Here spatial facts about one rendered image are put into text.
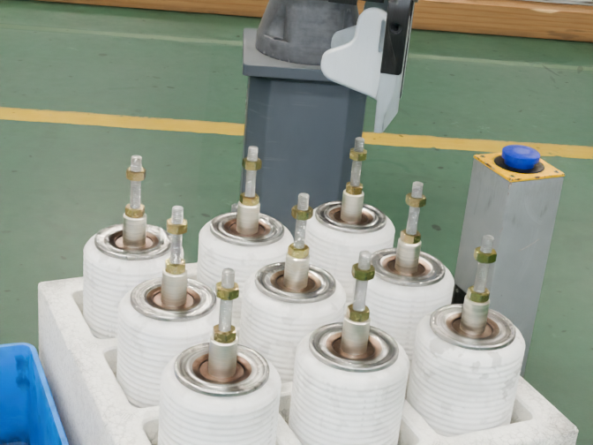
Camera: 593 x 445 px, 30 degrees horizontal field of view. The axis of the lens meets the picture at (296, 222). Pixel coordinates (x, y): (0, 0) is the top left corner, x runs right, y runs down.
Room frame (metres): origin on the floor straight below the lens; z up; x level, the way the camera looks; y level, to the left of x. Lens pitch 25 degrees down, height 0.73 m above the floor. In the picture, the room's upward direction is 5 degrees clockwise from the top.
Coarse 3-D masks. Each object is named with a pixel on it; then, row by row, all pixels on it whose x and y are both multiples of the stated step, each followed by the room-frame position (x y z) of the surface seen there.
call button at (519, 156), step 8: (504, 152) 1.10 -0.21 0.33; (512, 152) 1.09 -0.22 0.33; (520, 152) 1.10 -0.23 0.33; (528, 152) 1.10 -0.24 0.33; (536, 152) 1.10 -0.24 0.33; (504, 160) 1.10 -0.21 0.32; (512, 160) 1.09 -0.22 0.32; (520, 160) 1.08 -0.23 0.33; (528, 160) 1.08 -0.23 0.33; (536, 160) 1.09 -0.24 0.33; (520, 168) 1.09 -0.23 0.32; (528, 168) 1.09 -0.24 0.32
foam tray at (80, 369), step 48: (48, 288) 0.98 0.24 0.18; (48, 336) 0.95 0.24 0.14; (96, 384) 0.82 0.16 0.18; (288, 384) 0.84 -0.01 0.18; (528, 384) 0.88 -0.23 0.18; (96, 432) 0.79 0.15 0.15; (144, 432) 0.75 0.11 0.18; (288, 432) 0.77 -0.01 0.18; (432, 432) 0.79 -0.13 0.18; (480, 432) 0.80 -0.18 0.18; (528, 432) 0.81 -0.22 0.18; (576, 432) 0.82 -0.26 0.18
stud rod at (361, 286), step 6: (360, 252) 0.80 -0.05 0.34; (366, 252) 0.80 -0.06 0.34; (360, 258) 0.80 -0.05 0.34; (366, 258) 0.80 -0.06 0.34; (360, 264) 0.80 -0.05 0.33; (366, 264) 0.79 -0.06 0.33; (360, 282) 0.79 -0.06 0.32; (366, 282) 0.80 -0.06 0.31; (360, 288) 0.79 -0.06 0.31; (366, 288) 0.80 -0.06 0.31; (360, 294) 0.80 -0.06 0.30; (354, 300) 0.80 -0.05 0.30; (360, 300) 0.80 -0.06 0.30; (354, 306) 0.80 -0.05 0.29; (360, 306) 0.79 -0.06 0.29
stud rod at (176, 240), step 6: (174, 210) 0.85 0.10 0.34; (180, 210) 0.85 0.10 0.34; (174, 216) 0.85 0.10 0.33; (180, 216) 0.85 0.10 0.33; (174, 222) 0.85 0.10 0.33; (180, 222) 0.85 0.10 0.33; (174, 234) 0.85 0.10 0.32; (174, 240) 0.85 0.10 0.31; (180, 240) 0.85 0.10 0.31; (174, 246) 0.85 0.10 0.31; (180, 246) 0.85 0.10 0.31; (174, 252) 0.85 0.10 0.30; (180, 252) 0.85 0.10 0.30; (174, 258) 0.85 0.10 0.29; (180, 258) 0.85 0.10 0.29
